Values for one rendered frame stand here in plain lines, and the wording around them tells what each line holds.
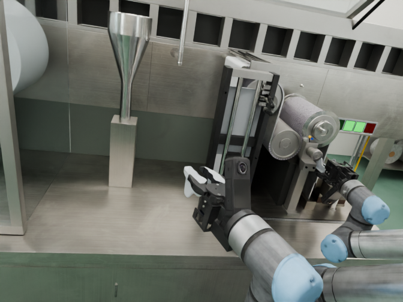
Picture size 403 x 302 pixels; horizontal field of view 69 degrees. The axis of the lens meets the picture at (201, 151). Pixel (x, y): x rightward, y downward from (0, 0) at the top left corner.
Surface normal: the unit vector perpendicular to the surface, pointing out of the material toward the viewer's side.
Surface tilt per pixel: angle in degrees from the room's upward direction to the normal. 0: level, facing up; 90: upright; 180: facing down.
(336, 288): 73
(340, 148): 90
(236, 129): 90
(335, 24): 90
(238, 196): 59
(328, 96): 90
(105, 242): 0
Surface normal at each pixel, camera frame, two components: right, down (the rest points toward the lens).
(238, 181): 0.57, -0.11
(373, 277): -0.79, -0.59
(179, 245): 0.16, -0.90
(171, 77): 0.13, 0.43
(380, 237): -0.72, -0.57
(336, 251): -0.74, 0.16
